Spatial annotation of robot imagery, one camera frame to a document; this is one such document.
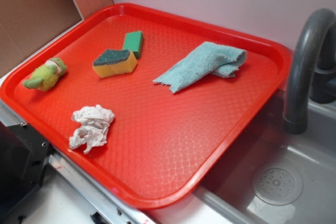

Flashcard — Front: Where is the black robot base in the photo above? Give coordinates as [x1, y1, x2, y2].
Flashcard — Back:
[1, 123, 52, 222]

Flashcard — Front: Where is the green plush animal toy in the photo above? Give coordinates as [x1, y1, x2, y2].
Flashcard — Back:
[23, 57, 68, 91]

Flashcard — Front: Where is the red plastic tray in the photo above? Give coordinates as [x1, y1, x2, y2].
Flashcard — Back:
[1, 4, 291, 209]

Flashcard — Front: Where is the light blue cloth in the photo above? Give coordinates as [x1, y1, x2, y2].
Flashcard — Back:
[153, 42, 247, 93]

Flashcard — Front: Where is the green rectangular block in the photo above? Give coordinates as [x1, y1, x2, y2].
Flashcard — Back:
[122, 31, 144, 59]

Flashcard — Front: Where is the yellow sponge with green scourer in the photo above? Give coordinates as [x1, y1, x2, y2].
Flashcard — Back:
[92, 49, 138, 78]

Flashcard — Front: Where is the crumpled white paper towel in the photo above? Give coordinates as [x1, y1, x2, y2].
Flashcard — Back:
[69, 104, 115, 154]

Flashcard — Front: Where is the grey plastic sink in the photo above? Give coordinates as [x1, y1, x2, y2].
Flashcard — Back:
[194, 91, 335, 223]

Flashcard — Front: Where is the round sink drain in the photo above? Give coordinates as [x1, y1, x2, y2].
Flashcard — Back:
[251, 162, 303, 206]

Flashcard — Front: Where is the grey curved faucet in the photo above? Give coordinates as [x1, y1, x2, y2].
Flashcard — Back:
[283, 8, 335, 134]

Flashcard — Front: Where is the brown cardboard panel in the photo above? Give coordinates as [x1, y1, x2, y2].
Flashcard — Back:
[1, 0, 113, 76]

